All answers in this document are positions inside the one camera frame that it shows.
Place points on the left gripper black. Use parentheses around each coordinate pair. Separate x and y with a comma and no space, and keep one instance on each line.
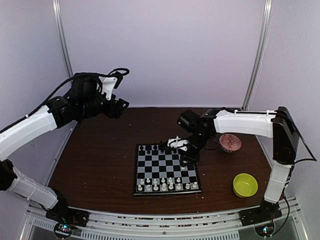
(115,110)

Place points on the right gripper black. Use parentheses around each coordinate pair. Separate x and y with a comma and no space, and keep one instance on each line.
(192,158)

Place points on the black white chessboard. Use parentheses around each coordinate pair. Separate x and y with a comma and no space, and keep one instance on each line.
(163,166)

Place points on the white bishop chess piece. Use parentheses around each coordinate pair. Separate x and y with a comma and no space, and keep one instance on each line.
(178,186)

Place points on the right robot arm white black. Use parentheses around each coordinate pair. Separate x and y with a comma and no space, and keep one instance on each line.
(275,131)

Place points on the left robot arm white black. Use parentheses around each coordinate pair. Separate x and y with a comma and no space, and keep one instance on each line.
(42,120)

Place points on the white king chess piece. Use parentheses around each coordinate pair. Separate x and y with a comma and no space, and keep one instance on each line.
(171,186)

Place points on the patterned blue red bowl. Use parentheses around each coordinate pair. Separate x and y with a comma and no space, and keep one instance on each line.
(229,143)

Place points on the yellow-green bowl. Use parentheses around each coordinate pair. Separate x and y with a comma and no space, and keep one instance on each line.
(244,185)

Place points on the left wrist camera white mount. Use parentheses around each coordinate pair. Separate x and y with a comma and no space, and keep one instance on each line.
(110,83)

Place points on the left aluminium frame post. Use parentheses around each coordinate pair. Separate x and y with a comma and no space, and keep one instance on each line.
(62,38)

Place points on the aluminium frame post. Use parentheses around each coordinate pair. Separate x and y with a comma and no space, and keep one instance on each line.
(62,38)
(261,47)

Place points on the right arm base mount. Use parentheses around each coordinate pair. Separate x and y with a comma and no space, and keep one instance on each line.
(261,218)

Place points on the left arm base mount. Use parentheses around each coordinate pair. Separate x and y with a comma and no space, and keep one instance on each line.
(68,223)

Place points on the right aluminium frame post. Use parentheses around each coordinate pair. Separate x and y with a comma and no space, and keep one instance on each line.
(261,47)

